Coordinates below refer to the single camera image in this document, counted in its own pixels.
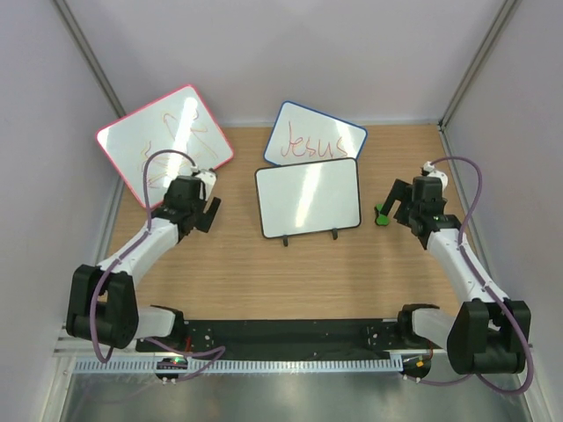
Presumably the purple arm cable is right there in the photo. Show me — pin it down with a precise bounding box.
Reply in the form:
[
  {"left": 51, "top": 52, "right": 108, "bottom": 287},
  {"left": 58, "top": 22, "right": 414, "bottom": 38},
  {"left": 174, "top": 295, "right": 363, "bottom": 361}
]
[
  {"left": 413, "top": 156, "right": 534, "bottom": 396},
  {"left": 89, "top": 149, "right": 226, "bottom": 380}
]

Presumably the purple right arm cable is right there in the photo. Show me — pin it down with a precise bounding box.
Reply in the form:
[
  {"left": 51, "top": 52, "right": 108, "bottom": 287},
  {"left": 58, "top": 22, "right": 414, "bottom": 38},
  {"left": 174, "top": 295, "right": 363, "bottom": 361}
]
[{"left": 413, "top": 156, "right": 534, "bottom": 396}]

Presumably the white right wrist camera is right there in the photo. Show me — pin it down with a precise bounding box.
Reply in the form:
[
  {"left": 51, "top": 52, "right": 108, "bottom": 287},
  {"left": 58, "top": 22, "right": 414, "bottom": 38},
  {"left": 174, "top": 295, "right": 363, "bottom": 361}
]
[{"left": 421, "top": 161, "right": 449, "bottom": 192}]

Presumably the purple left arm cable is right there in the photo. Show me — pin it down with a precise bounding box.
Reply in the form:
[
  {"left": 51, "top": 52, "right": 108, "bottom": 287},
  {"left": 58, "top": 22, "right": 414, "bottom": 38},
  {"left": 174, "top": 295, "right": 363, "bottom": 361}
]
[{"left": 89, "top": 149, "right": 226, "bottom": 380}]

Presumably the aluminium frame rail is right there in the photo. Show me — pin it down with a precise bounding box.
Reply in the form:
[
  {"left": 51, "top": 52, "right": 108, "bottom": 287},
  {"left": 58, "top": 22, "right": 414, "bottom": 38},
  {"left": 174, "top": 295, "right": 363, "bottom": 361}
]
[{"left": 54, "top": 324, "right": 93, "bottom": 357}]

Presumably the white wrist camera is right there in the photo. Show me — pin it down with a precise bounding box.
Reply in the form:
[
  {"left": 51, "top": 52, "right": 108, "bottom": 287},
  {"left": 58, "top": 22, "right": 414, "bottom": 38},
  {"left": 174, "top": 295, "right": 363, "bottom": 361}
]
[
  {"left": 192, "top": 169, "right": 217, "bottom": 200},
  {"left": 421, "top": 161, "right": 449, "bottom": 192}
]

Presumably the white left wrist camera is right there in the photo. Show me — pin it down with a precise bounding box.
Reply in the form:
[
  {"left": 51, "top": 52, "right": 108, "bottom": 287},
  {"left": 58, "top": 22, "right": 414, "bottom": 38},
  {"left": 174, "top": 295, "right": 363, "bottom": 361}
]
[{"left": 192, "top": 169, "right": 217, "bottom": 200}]

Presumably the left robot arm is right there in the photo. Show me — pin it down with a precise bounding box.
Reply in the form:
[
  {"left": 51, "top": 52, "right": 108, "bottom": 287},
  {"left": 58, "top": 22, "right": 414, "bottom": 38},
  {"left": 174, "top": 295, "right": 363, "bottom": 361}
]
[{"left": 65, "top": 170, "right": 221, "bottom": 352}]

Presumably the black framed whiteboard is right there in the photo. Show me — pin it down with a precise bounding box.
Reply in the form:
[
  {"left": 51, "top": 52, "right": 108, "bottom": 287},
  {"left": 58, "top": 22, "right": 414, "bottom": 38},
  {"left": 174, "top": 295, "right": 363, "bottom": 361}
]
[{"left": 254, "top": 158, "right": 362, "bottom": 245}]

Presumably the slotted cable duct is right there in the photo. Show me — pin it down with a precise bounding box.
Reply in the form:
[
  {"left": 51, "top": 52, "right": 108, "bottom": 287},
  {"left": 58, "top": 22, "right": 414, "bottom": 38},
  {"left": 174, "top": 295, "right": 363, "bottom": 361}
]
[{"left": 73, "top": 355, "right": 403, "bottom": 375}]

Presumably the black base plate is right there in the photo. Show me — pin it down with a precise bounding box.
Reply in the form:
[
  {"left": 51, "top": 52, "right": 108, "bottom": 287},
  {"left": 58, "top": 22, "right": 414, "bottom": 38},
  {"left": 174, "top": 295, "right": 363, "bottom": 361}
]
[{"left": 159, "top": 318, "right": 441, "bottom": 360}]

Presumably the blue framed whiteboard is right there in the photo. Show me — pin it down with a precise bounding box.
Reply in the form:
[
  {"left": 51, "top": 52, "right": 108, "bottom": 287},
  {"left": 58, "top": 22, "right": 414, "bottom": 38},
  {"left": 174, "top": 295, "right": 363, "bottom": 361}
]
[{"left": 264, "top": 101, "right": 368, "bottom": 165}]

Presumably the pink framed whiteboard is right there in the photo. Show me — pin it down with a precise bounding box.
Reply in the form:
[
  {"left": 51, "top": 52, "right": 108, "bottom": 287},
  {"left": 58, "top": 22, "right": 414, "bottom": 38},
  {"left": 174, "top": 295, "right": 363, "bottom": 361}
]
[{"left": 96, "top": 84, "right": 234, "bottom": 207}]

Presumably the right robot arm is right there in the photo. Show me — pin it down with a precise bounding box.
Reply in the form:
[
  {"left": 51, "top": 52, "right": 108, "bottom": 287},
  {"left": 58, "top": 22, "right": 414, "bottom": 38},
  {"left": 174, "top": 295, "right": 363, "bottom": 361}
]
[{"left": 376, "top": 174, "right": 533, "bottom": 375}]

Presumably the green black eraser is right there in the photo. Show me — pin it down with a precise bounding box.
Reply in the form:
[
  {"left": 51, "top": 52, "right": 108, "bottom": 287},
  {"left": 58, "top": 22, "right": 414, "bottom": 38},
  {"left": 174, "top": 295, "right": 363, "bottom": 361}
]
[{"left": 374, "top": 204, "right": 389, "bottom": 227}]

